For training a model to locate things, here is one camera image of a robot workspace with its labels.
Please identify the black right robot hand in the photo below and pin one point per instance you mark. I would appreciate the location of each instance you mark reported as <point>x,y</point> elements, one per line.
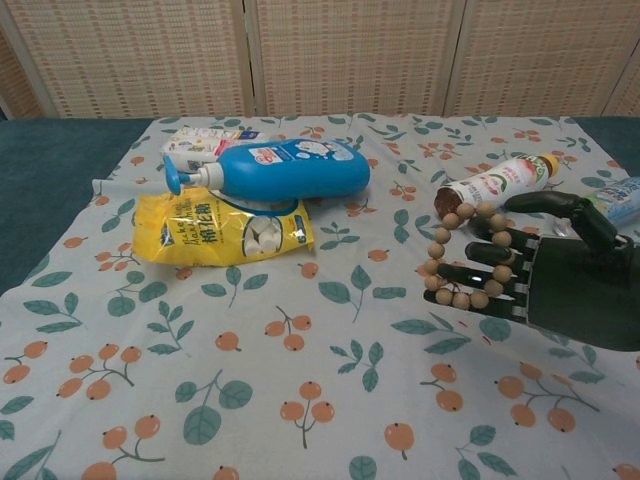
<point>570,280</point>

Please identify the white printed snack package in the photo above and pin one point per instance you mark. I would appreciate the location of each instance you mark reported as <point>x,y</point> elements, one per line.
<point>195,145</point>

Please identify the yellow marshmallow bag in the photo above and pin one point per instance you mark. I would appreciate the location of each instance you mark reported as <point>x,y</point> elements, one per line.
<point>200,235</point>

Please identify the woven folding screen panel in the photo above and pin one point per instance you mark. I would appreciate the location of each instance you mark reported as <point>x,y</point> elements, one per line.
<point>350,55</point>
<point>140,60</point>
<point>15,85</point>
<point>630,95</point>
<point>540,55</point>

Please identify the blue pump lotion bottle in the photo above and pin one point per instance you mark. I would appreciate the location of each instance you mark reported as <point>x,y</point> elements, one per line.
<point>300,172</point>

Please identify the tea bottle with yellow cap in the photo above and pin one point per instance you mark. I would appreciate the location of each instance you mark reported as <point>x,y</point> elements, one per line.
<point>500,180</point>

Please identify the floral fruit print tablecloth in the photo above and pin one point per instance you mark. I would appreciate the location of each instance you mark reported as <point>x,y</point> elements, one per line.
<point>320,400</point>

